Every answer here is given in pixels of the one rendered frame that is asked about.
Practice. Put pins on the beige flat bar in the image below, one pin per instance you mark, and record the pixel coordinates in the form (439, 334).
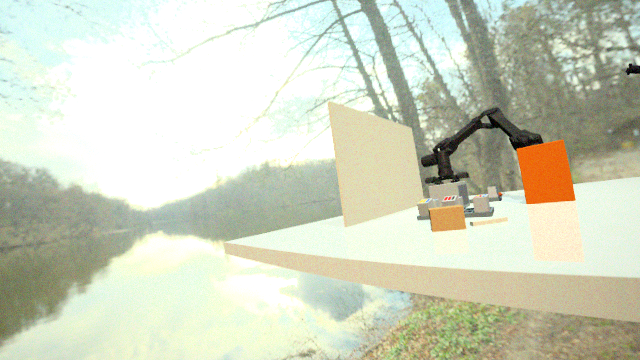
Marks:
(500, 219)

